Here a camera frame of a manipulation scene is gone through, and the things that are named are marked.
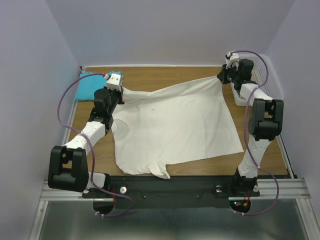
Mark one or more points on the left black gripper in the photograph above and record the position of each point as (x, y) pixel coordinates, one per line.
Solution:
(119, 93)

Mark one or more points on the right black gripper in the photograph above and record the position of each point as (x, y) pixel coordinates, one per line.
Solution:
(221, 75)

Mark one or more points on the white t shirt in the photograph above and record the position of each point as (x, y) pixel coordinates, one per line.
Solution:
(181, 123)

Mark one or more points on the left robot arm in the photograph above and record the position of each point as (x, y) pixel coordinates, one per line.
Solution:
(68, 166)

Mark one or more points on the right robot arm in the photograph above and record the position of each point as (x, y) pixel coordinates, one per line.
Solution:
(263, 121)

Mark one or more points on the folded blue t shirt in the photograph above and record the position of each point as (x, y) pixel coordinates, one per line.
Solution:
(90, 82)

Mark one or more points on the white plastic basket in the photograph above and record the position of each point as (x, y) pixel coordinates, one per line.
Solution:
(258, 74)

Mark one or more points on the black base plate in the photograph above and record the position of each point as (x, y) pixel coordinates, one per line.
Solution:
(150, 192)

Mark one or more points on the aluminium frame rail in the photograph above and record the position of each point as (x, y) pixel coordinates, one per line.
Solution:
(288, 189)

